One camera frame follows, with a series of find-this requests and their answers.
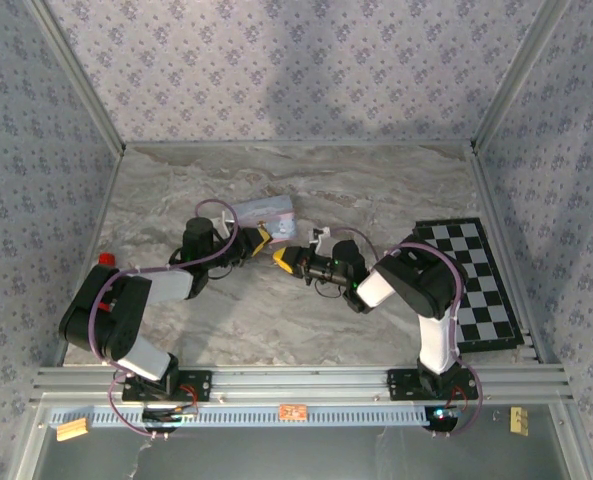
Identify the blue cartoon tin box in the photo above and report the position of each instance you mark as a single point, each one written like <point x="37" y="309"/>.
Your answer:
<point x="271" y="212"/>

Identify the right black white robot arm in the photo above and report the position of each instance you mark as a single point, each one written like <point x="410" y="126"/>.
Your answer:
<point x="426" y="285"/>

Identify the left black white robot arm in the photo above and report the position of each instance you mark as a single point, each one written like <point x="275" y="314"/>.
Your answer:
<point x="121" y="325"/>

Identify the red stop button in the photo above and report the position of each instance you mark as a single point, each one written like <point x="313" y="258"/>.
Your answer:
<point x="107" y="259"/>

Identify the black white chessboard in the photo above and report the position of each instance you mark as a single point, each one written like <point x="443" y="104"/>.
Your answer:
<point x="481" y="285"/>

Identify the orange label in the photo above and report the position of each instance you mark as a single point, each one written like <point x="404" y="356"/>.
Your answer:
<point x="292" y="412"/>

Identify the right black controller board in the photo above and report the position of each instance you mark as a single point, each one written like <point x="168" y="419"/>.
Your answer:
<point x="441" y="416"/>

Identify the black controller board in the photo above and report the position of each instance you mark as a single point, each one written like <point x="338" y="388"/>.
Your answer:
<point x="441" y="416"/>
<point x="168" y="416"/>

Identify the left black controller board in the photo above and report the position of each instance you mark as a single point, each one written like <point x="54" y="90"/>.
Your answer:
<point x="168" y="416"/>

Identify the long wooden block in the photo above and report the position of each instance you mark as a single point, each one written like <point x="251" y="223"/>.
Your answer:
<point x="72" y="430"/>

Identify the short wooden block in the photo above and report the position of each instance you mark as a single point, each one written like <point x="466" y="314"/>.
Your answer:
<point x="519" y="421"/>

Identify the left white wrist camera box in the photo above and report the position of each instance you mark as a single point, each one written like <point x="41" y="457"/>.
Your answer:
<point x="227" y="224"/>

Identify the aluminium back frame bar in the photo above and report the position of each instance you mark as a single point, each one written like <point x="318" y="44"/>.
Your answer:
<point x="201" y="144"/>

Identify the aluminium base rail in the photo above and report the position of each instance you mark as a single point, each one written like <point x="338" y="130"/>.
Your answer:
<point x="296" y="382"/>

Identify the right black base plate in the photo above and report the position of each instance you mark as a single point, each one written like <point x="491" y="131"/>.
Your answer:
<point x="401" y="385"/>

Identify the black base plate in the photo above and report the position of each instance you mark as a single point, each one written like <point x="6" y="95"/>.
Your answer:
<point x="401" y="385"/>
<point x="201" y="386"/>

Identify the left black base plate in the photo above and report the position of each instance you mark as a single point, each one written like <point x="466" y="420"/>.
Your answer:
<point x="201" y="386"/>

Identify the aluminium frame post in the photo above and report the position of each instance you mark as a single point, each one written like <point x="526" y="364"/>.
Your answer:
<point x="518" y="72"/>
<point x="78" y="80"/>

